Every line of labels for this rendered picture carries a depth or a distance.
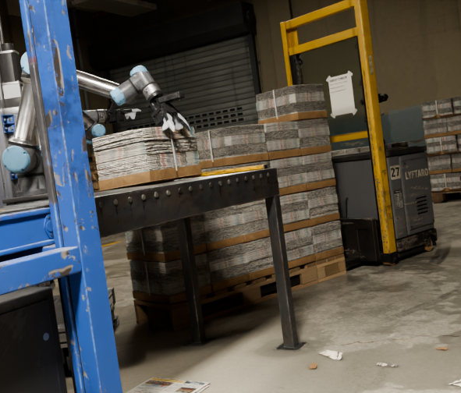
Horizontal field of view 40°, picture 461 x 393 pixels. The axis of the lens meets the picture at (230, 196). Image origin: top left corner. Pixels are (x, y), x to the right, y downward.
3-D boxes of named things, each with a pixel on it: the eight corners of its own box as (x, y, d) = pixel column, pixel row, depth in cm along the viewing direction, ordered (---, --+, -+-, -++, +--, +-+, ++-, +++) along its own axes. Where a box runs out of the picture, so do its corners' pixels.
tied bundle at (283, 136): (229, 165, 411) (225, 130, 410) (261, 161, 430) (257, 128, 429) (269, 161, 382) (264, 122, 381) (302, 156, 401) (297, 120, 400)
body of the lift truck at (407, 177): (324, 259, 490) (311, 158, 486) (367, 246, 526) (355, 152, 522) (399, 263, 438) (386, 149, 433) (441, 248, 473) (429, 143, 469)
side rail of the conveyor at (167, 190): (270, 195, 280) (266, 168, 279) (281, 194, 277) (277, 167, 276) (36, 251, 166) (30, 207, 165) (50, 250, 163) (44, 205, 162)
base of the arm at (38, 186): (12, 198, 280) (8, 175, 279) (21, 196, 295) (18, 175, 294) (46, 193, 281) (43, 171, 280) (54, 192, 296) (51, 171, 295)
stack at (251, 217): (135, 323, 360) (115, 181, 356) (278, 279, 435) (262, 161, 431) (174, 331, 331) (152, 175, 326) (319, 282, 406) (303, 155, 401)
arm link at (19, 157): (35, 175, 281) (58, 56, 279) (25, 176, 266) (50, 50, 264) (8, 170, 281) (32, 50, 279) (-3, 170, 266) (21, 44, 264)
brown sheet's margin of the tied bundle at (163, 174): (123, 187, 283) (122, 177, 283) (174, 178, 268) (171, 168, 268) (99, 190, 270) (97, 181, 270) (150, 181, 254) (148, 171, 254)
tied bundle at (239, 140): (193, 170, 392) (189, 133, 391) (228, 165, 411) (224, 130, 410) (233, 165, 363) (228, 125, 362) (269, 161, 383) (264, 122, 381)
